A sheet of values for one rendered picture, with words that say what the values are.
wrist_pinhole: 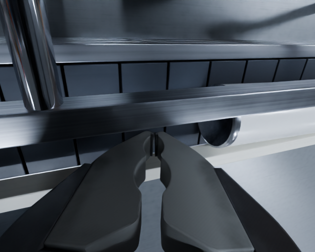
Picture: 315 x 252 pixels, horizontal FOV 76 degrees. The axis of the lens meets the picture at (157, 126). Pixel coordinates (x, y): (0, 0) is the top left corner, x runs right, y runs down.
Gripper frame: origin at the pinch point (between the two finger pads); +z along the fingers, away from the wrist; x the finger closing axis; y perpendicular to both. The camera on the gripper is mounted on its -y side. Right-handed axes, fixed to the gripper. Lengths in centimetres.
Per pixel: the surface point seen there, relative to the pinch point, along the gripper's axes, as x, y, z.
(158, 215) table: 1.0, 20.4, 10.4
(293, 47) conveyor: 13.1, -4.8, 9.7
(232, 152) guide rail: 6.9, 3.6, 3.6
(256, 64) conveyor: 9.2, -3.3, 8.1
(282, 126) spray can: 10.0, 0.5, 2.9
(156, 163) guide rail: 0.3, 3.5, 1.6
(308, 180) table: 33.3, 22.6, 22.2
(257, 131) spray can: 7.7, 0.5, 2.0
